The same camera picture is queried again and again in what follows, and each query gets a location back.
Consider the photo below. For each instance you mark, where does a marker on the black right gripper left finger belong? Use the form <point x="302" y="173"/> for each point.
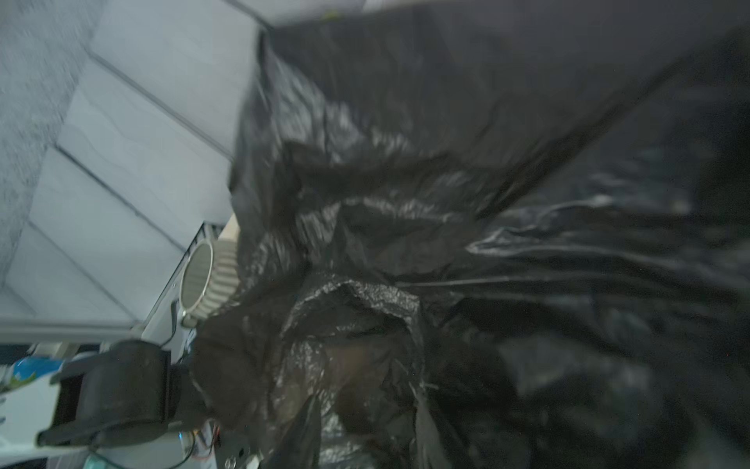
<point x="300" y="445"/>

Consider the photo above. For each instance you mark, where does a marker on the black plastic bag knotted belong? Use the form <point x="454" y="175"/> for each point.
<point x="535" y="214"/>

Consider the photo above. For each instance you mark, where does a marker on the silver ribbed metal cup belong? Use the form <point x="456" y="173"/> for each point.
<point x="210" y="278"/>

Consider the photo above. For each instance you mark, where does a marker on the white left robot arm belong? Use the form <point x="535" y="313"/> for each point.
<point x="129" y="395"/>

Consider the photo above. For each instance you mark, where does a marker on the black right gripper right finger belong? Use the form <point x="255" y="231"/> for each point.
<point x="437" y="444"/>

